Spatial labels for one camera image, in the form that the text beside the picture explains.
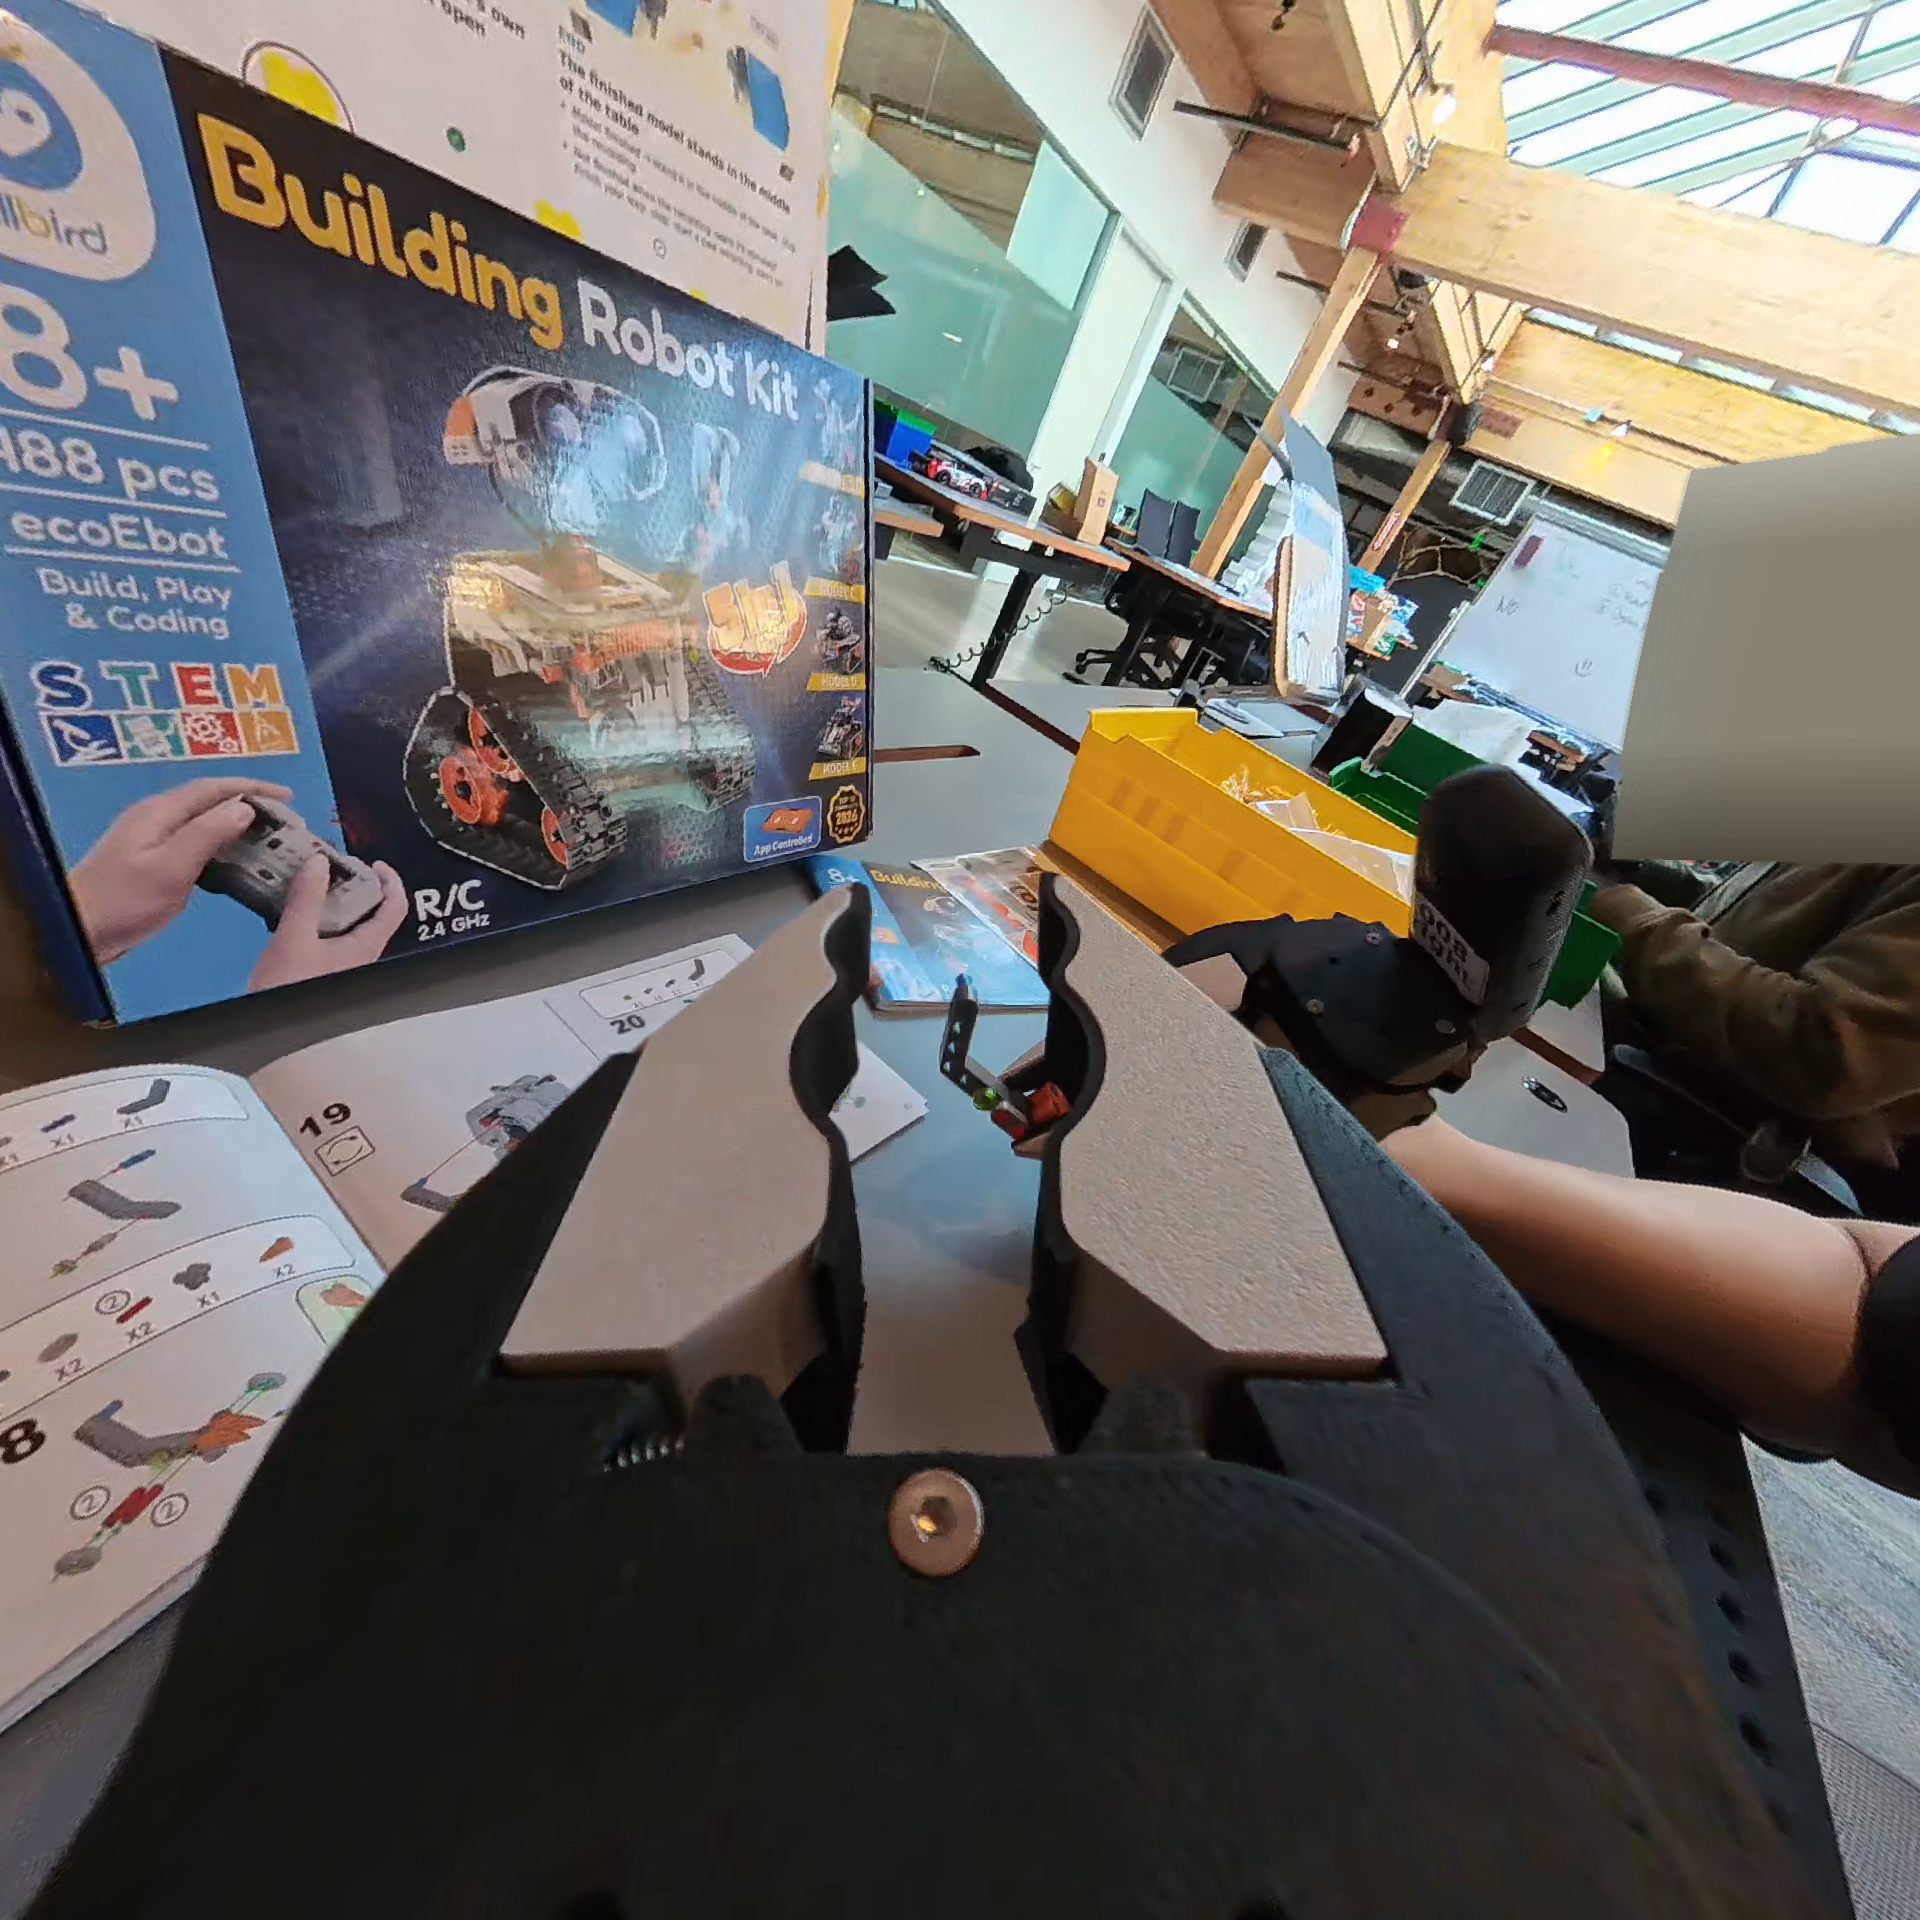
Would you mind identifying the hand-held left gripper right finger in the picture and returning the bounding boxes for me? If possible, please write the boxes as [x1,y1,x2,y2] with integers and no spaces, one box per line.
[1018,873,1393,1455]

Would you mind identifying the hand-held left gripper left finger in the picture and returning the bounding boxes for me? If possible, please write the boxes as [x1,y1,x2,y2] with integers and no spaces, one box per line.
[497,883,881,1455]

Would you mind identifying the grey angled toy beam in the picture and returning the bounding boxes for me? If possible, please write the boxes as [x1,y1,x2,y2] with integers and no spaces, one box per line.
[940,971,1040,1142]

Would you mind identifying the person's right forearm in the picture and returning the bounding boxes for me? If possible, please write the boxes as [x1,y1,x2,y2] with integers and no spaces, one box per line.
[1372,1117,1878,1449]

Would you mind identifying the grey desk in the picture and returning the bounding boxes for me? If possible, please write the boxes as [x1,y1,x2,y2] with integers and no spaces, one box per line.
[0,704,1641,1920]

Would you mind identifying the wooden top standing desk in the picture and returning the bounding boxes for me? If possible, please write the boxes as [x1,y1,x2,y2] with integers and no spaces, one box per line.
[873,454,1135,692]

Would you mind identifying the clear plastic parts bags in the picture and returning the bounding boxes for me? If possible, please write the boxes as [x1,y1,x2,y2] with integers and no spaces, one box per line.
[1216,765,1420,886]

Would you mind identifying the green plastic bin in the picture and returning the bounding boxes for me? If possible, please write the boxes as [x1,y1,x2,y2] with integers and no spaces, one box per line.
[1328,726,1625,1011]

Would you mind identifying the yellow plastic bin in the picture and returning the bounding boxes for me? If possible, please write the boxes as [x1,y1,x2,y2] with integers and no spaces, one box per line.
[1044,704,1420,939]

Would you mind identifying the black box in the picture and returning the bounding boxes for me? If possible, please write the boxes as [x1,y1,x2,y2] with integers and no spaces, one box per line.
[1320,681,1415,774]

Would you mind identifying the blue cover instruction booklet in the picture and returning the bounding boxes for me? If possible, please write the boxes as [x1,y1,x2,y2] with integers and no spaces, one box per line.
[803,852,1052,1015]

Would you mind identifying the orange grey sticker sheet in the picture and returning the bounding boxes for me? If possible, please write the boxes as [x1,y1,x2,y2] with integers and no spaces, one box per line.
[915,848,1052,969]

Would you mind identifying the tilted display board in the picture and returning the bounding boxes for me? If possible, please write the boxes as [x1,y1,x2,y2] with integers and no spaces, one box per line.
[1271,411,1354,707]

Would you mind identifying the adjacent grey table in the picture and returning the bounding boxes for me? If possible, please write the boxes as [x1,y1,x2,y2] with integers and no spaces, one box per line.
[960,673,1354,751]

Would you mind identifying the whiteboard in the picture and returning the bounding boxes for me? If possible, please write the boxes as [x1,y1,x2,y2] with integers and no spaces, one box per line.
[1438,515,1671,751]

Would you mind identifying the open white instruction booklet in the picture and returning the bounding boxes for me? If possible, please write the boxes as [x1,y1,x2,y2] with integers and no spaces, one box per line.
[0,932,928,1735]

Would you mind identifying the black perforated panel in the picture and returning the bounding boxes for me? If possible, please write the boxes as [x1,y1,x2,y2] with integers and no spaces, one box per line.
[1560,1304,1863,1920]

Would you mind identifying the red black toy car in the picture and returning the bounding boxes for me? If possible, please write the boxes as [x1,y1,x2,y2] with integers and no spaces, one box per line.
[915,440,1039,504]

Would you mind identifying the blue robot kit box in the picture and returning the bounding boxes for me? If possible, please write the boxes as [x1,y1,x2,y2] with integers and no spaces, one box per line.
[0,0,875,1029]

